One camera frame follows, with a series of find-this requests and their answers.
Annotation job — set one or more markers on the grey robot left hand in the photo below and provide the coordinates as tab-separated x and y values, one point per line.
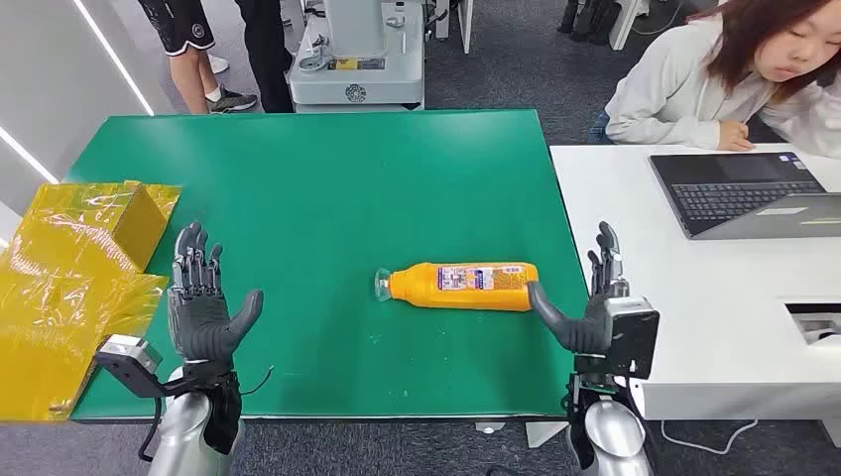
197	322

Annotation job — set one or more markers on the person's hand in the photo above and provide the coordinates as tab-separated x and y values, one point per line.
732	136

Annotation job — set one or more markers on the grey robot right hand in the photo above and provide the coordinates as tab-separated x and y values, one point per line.
571	332

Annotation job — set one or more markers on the orange detergent bottle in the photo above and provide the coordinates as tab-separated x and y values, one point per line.
460	289

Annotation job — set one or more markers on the white robot base machine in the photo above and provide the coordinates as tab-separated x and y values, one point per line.
358	66

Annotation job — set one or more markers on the dark grey laptop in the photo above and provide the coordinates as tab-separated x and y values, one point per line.
736	190

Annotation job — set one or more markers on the white desk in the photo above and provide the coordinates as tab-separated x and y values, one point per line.
709	289

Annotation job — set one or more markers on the large yellow film-wrapped box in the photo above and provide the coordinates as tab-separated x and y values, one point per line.
46	315

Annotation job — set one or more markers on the white furniture leg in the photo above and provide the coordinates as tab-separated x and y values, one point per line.
465	23
624	23

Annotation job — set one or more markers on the green table mat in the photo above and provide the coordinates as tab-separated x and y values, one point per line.
328	197

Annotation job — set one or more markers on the black objects on floor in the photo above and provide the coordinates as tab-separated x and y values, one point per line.
588	20

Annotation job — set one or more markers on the person's bare legs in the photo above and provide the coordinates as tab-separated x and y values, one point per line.
187	59

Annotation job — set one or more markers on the person's legs in black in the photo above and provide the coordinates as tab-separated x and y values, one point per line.
269	52

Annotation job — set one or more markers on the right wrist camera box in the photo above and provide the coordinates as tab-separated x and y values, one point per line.
634	335

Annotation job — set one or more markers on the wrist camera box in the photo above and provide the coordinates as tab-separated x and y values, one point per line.
634	335
128	358

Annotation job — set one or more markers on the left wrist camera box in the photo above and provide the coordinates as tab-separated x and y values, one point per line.
128	358

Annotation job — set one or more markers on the large white table bracket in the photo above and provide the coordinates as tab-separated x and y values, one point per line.
542	432

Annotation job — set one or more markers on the small white table bracket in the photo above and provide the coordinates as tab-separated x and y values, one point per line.
489	427

